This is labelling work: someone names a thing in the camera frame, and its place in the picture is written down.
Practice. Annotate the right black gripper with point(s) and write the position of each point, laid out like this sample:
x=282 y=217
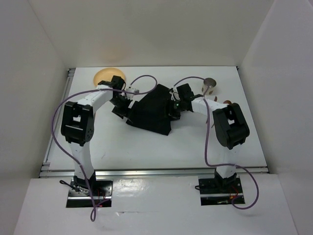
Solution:
x=172 y=115

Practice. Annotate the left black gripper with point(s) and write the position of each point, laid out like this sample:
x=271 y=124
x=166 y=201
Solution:
x=121 y=112

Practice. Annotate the black cloth placemat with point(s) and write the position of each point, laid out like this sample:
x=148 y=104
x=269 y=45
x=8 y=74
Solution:
x=154 y=112

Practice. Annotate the orange round plate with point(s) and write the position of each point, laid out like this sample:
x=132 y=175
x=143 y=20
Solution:
x=107 y=75

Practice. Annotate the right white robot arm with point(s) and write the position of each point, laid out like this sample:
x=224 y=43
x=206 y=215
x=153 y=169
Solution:
x=230 y=126

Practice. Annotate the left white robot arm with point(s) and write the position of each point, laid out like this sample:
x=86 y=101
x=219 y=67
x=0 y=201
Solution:
x=78 y=125

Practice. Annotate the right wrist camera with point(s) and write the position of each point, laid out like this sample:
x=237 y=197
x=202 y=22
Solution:
x=174 y=96

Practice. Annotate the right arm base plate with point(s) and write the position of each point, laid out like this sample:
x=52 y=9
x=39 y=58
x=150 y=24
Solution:
x=211 y=194

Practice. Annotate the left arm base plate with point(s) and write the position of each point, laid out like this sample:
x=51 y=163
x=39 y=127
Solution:
x=79 y=197

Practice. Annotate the aluminium table frame rail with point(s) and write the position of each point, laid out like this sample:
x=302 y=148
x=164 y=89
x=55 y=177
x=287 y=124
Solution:
x=118 y=149

